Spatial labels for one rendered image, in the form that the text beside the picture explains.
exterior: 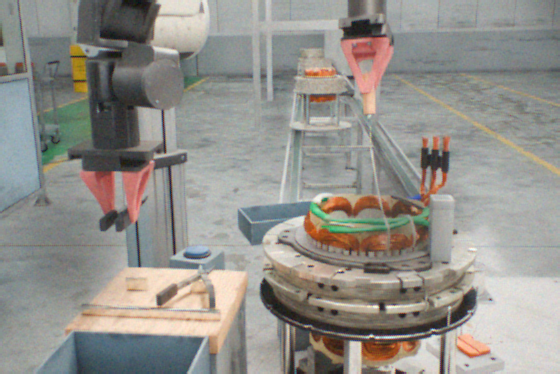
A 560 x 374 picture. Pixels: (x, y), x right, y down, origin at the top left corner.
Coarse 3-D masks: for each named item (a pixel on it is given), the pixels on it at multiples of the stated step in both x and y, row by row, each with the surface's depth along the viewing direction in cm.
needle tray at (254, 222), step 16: (240, 208) 125; (256, 208) 127; (272, 208) 128; (288, 208) 129; (304, 208) 130; (240, 224) 124; (256, 224) 116; (272, 224) 117; (256, 240) 117; (304, 336) 127
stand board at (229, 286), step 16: (128, 272) 94; (144, 272) 94; (160, 272) 93; (176, 272) 93; (192, 272) 93; (224, 272) 93; (240, 272) 93; (112, 288) 88; (160, 288) 88; (224, 288) 87; (240, 288) 88; (112, 304) 83; (128, 304) 83; (144, 304) 83; (176, 304) 83; (192, 304) 83; (208, 304) 83; (224, 304) 82; (80, 320) 79; (96, 320) 79; (112, 320) 79; (128, 320) 78; (144, 320) 78; (160, 320) 78; (176, 320) 78; (192, 320) 78; (208, 320) 78; (224, 320) 78; (208, 336) 74; (224, 336) 78
